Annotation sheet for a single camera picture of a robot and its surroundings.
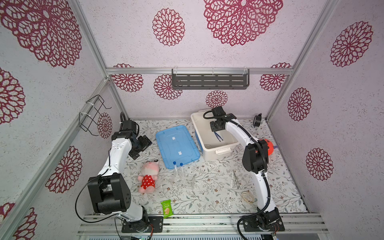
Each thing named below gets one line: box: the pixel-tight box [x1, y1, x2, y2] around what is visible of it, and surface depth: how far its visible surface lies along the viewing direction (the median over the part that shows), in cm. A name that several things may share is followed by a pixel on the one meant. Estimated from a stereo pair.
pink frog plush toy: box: [138, 161, 160, 194], surface depth 85 cm
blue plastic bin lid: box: [155, 125, 201, 169], surface depth 105 cm
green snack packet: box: [160, 199, 174, 219], surface depth 79 cm
